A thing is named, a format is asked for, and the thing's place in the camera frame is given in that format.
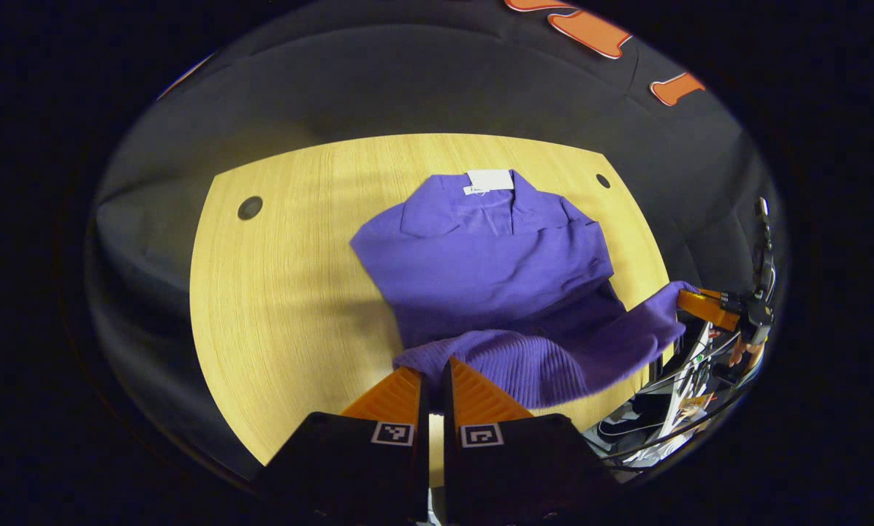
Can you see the white garment tag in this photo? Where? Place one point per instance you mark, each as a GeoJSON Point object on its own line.
{"type": "Point", "coordinates": [489, 180]}

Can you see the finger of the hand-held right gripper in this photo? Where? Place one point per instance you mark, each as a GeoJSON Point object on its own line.
{"type": "Point", "coordinates": [707, 307]}

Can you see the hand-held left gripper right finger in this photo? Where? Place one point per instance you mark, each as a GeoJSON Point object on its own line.
{"type": "Point", "coordinates": [446, 402]}

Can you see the white panel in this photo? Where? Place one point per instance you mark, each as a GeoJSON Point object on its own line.
{"type": "Point", "coordinates": [682, 398]}

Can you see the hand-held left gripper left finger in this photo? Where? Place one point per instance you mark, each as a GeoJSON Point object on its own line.
{"type": "Point", "coordinates": [423, 409]}

